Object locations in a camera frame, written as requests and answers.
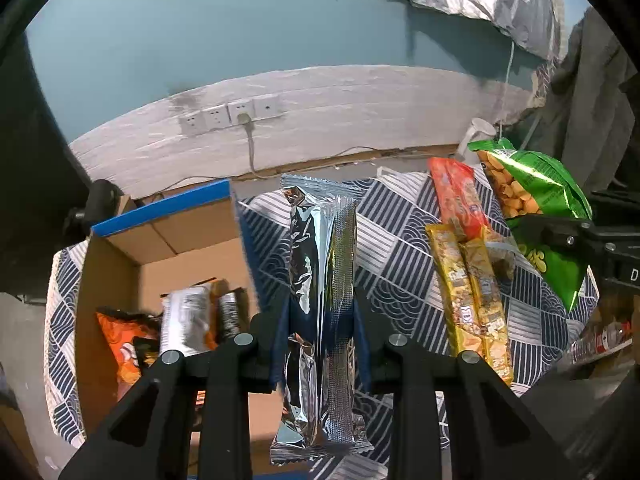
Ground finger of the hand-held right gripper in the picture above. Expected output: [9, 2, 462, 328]
[510, 214, 601, 261]

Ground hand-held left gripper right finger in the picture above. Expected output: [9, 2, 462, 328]
[352, 300, 571, 480]

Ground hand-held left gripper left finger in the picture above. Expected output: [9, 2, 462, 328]
[57, 305, 291, 480]

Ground green snack bag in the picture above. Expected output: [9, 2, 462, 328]
[467, 137, 593, 313]

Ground orange white-backed snack packet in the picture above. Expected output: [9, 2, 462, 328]
[212, 290, 246, 346]

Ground long silver foil packet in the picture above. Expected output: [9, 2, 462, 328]
[270, 174, 373, 466]

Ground blue cardboard box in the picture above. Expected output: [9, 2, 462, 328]
[75, 178, 311, 480]

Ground orange chip bag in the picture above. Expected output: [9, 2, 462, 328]
[95, 310, 163, 403]

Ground clear peanut snack packet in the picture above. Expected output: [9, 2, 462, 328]
[485, 230, 518, 281]

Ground clear plastic bottle red label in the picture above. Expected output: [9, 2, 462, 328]
[570, 320, 633, 363]

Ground orange red snack packet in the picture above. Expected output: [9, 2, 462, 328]
[429, 157, 493, 243]

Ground yellow snack packet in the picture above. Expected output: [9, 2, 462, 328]
[425, 224, 488, 358]
[460, 237, 515, 386]

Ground navy white patterned mat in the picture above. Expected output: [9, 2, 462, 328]
[44, 170, 601, 480]

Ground grey hanging cloth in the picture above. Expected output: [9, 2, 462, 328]
[530, 5, 640, 201]

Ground black hanging cloth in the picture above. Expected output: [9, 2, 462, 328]
[0, 30, 96, 301]

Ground white cord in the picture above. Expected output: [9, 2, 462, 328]
[492, 40, 516, 126]

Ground grey plug with cable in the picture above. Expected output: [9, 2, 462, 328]
[236, 112, 281, 181]

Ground white wall socket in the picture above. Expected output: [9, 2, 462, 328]
[252, 96, 282, 120]
[180, 111, 207, 135]
[204, 105, 231, 130]
[226, 100, 256, 126]

